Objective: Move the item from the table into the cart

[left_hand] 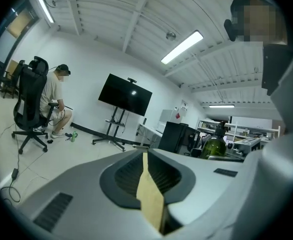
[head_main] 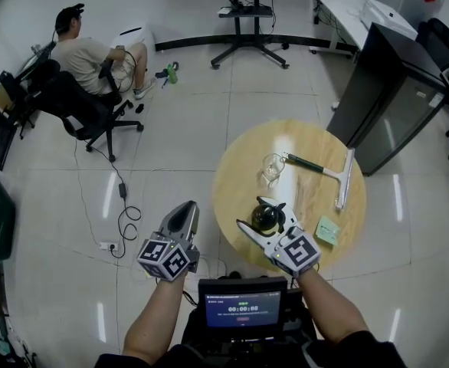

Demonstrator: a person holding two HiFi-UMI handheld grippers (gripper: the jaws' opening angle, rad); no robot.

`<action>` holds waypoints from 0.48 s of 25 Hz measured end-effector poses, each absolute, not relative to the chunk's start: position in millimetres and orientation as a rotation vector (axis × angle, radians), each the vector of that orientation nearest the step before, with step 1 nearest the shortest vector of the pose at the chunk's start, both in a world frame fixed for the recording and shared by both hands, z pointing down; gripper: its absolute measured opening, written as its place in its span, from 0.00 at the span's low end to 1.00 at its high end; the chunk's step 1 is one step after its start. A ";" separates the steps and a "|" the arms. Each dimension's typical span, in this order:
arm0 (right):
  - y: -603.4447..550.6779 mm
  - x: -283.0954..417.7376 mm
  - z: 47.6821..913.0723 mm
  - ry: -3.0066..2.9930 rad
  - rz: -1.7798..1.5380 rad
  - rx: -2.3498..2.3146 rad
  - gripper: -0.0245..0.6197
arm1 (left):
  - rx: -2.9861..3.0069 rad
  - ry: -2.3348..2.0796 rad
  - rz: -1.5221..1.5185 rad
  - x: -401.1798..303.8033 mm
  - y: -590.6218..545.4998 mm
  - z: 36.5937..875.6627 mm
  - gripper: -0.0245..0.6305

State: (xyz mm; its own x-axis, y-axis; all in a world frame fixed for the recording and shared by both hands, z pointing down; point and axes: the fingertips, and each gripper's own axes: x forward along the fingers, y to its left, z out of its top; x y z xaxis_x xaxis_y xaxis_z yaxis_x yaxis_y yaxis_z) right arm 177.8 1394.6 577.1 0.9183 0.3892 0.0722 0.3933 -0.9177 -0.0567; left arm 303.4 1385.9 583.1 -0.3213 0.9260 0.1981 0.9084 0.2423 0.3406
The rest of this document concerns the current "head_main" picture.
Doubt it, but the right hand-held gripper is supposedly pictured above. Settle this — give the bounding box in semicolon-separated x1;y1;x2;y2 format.
235;195;323;278

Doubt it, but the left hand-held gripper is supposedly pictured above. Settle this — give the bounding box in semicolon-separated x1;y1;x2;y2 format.
136;201;202;282

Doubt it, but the black round teapot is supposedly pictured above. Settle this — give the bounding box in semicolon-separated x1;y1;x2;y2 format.
250;201;287;233

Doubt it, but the green sticky note pad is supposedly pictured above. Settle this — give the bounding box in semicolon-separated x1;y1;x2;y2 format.
315;215;342;248

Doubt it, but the green-handled window squeegee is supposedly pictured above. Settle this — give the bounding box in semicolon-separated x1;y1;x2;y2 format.
282;147;357;212

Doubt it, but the person's right forearm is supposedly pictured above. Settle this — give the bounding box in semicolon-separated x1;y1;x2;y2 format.
296;268;372;341

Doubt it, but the person's left forearm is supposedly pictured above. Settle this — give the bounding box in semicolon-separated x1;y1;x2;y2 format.
121;276;190;360

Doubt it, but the round wooden table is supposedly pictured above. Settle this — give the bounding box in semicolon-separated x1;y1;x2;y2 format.
211;118;368;274

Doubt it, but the black chest-mounted screen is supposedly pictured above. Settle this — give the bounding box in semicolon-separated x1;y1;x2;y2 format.
197;276;289;341

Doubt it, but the black chest rig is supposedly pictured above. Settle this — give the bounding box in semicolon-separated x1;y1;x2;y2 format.
180;287;320;357

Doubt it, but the person's black shirt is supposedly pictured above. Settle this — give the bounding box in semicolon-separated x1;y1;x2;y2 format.
93;330;415;368

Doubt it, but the black glass-door cabinet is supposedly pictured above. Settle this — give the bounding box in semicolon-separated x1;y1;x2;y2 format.
325;21;449;178

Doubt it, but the white floor appliance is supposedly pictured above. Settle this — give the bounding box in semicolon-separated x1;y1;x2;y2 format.
110;22;153;51

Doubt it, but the black television stand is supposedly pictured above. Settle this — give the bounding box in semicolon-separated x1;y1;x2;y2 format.
209;0;291;71

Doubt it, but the long white desk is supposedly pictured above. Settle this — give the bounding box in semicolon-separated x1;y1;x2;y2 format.
311;0;368;58

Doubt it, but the white printer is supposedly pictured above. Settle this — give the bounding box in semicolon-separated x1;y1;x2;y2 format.
362;0;419;40

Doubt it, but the white fridge with red sticker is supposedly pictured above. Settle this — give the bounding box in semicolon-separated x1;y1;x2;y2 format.
398;0;446;31

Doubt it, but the thin black floor cable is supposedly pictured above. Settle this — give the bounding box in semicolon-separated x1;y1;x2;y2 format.
72;140;143;261

